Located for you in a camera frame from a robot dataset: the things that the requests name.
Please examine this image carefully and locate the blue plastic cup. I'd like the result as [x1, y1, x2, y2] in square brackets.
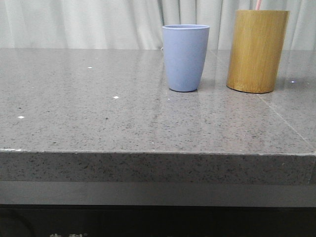
[162, 24, 210, 92]

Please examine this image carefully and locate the bamboo cylindrical holder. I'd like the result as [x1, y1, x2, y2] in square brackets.
[226, 10, 290, 94]

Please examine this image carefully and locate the white curtain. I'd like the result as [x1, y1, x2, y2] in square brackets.
[0, 0, 316, 51]

